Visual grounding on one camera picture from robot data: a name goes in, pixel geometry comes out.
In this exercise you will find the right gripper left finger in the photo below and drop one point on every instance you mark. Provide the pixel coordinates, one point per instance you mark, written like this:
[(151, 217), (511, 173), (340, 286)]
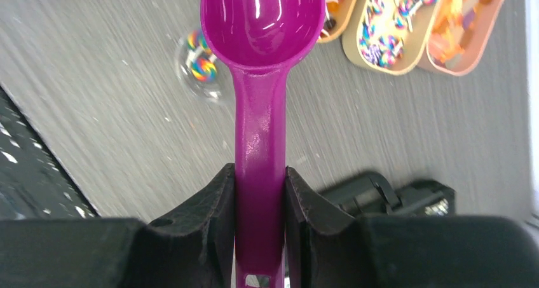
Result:
[(190, 246)]

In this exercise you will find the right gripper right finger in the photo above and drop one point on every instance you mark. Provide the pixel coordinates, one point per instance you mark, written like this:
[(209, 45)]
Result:
[(326, 247)]

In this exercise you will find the clear plastic cup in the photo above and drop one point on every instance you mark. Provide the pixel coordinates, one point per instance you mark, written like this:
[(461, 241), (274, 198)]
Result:
[(188, 48)]

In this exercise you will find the rainbow swirl lollipop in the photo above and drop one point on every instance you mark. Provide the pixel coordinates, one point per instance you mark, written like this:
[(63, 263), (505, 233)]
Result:
[(204, 69)]

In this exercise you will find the magenta plastic scoop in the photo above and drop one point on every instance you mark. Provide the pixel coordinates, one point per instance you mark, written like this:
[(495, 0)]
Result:
[(260, 41)]

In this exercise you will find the pink tray popsicle candies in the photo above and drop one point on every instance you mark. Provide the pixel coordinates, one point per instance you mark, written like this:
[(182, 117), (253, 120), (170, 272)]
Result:
[(459, 35)]

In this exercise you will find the black poker chip case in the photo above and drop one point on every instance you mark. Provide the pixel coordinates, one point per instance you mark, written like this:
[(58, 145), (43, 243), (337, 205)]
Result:
[(371, 193)]

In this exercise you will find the cream tray swirl lollipops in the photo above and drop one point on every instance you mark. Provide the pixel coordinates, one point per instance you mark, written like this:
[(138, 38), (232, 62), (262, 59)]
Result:
[(389, 35)]

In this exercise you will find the tan tray round lollipops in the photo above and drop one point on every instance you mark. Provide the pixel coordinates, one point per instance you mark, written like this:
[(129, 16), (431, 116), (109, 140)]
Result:
[(336, 17)]

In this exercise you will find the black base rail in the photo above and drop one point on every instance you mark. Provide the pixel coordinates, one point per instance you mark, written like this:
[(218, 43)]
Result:
[(34, 185)]

